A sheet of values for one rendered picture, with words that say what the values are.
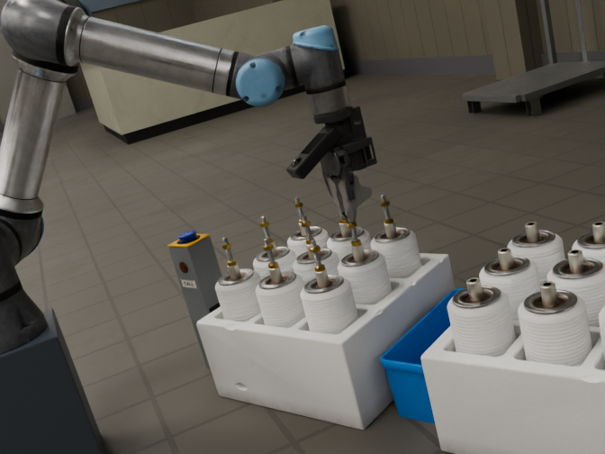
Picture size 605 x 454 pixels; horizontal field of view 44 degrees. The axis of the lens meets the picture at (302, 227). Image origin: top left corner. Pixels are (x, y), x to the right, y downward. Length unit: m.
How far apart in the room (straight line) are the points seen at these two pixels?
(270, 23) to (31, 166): 5.04
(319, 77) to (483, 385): 0.59
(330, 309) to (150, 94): 4.92
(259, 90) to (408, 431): 0.64
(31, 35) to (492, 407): 0.92
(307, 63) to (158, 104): 4.85
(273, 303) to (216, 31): 4.97
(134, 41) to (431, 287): 0.75
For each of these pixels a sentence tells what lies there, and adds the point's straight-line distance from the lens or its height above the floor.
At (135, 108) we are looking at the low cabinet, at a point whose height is 0.26.
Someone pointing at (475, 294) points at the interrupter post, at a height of 0.26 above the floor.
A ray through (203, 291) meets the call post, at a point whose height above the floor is 0.20.
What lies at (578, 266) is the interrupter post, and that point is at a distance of 1.23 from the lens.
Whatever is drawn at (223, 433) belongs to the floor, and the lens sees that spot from 1.51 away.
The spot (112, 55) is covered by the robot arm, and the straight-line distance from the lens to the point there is 1.26.
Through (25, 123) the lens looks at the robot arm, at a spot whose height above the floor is 0.66.
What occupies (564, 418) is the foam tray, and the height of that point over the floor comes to 0.11.
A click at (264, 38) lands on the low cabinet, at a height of 0.52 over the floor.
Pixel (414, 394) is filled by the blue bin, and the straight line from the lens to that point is 1.35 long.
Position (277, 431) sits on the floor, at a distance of 1.46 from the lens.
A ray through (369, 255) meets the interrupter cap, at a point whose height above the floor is 0.25.
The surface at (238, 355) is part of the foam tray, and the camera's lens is 1.52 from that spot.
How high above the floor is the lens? 0.75
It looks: 17 degrees down
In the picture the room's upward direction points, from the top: 15 degrees counter-clockwise
